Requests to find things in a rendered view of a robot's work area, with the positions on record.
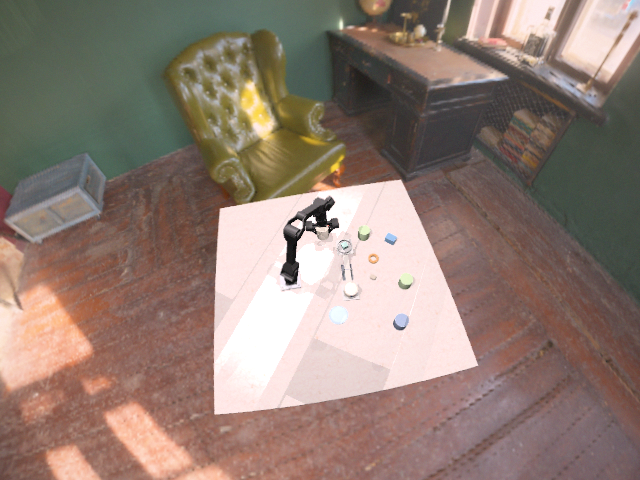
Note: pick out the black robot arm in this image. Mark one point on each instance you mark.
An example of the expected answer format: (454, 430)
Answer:
(292, 234)

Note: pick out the grey balance scale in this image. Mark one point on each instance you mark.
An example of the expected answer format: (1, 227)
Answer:
(347, 272)

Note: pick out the small blue cube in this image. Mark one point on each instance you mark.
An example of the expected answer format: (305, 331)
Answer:
(390, 238)

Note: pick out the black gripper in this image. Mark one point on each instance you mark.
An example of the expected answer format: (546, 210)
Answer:
(333, 224)

